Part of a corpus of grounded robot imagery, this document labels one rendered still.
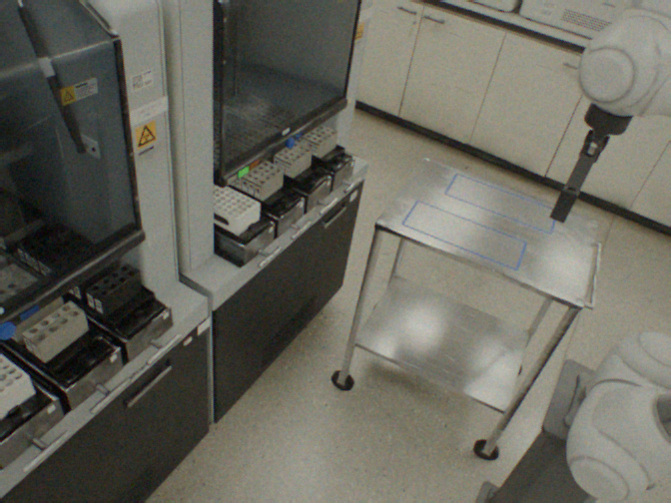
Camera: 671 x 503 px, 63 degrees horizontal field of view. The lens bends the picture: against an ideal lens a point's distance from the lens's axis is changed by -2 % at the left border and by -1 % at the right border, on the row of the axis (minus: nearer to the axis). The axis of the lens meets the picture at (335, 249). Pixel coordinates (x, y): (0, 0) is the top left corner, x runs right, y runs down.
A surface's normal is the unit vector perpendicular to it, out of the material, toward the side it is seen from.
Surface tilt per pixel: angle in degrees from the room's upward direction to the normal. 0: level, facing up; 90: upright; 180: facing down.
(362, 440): 0
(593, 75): 88
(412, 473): 0
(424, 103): 90
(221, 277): 0
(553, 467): 90
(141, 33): 90
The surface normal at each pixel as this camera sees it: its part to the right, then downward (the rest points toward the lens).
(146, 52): 0.85, 0.43
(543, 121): -0.54, 0.50
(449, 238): 0.14, -0.75
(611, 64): -0.72, 0.41
